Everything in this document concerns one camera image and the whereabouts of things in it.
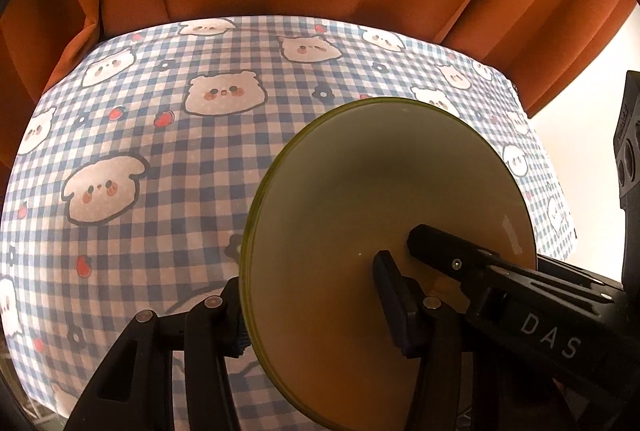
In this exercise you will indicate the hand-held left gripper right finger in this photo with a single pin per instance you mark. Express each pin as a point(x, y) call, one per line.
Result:
point(395, 306)

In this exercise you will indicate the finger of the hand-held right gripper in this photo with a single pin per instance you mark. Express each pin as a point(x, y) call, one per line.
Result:
point(450, 256)

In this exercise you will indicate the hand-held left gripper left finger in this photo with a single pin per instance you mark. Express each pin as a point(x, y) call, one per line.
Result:
point(225, 326)

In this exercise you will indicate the white bowl blue floral print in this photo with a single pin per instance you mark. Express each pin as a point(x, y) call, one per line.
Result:
point(325, 211)

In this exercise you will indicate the blue checked bear tablecloth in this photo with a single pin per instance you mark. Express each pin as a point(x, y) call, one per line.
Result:
point(175, 161)

